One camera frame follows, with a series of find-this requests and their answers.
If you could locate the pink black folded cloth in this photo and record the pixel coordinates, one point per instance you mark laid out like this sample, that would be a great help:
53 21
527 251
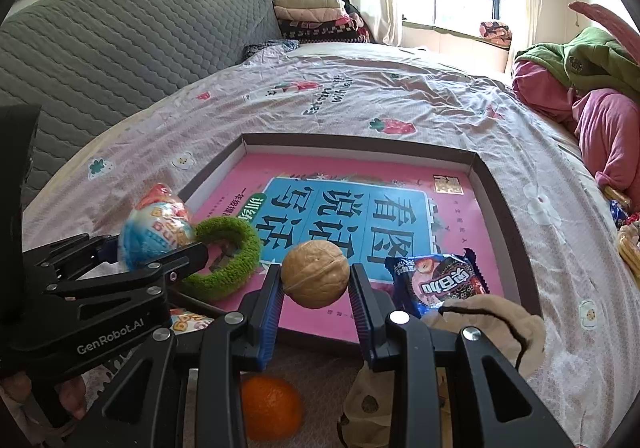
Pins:
496 33

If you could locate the white crumpled wrapper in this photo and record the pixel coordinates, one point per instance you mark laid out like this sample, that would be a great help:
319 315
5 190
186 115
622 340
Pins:
632 228

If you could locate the blue patterned cloth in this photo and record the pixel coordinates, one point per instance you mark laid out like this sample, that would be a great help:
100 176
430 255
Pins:
270 49

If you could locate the shallow cardboard box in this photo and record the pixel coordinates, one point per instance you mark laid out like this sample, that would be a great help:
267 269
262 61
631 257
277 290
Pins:
350 145

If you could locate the dark checkered folded blanket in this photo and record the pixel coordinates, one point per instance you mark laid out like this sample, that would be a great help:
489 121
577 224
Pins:
325 33

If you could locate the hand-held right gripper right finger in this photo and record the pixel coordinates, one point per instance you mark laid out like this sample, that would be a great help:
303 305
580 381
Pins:
360 308

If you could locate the strawberry printed bedsheet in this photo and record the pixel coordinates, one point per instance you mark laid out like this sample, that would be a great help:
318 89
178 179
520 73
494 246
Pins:
350 93

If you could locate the walnut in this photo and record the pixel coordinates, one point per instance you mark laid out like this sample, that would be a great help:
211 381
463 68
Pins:
315 273

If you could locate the person's left hand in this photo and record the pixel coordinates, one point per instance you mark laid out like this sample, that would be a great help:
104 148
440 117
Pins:
72 398

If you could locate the pink folded blanket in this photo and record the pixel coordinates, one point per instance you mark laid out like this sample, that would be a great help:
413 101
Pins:
315 15

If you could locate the yellow biscuit packet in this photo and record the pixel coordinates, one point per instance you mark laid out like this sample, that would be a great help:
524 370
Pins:
630 253

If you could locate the green blanket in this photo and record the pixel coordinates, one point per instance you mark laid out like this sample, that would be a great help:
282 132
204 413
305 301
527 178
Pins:
590 55

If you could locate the salmon pink cushion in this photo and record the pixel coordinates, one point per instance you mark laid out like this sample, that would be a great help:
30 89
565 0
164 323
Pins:
605 18

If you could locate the orange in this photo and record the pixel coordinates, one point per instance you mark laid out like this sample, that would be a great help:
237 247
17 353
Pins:
272 408

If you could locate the pink workbook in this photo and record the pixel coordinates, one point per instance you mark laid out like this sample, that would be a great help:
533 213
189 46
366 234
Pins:
450 228

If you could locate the blue white toy egg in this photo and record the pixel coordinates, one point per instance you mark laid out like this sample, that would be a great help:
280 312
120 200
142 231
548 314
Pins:
150 228

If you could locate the pink and green clothes pile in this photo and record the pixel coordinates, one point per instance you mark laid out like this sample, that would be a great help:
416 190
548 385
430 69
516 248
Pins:
600 128

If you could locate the blue cookie packet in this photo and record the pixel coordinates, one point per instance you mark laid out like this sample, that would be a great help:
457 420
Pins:
435 283

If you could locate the grey quilted headboard cover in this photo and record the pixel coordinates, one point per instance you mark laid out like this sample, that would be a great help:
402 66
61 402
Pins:
125 53

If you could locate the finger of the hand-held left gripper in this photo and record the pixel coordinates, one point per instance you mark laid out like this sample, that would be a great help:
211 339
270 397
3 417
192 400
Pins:
150 275
75 250

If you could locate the orange snack packet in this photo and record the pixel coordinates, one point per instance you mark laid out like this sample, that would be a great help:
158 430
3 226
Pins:
616 196

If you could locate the white windowsill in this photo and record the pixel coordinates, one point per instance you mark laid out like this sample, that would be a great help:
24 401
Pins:
460 50

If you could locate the small blue packet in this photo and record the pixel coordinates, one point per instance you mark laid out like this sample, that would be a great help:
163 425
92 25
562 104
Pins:
619 214

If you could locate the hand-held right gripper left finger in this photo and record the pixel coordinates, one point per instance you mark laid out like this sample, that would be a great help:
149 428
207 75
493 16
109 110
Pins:
267 308

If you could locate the cream folded blanket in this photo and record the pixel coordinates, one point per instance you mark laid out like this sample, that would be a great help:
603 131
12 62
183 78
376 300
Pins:
307 1

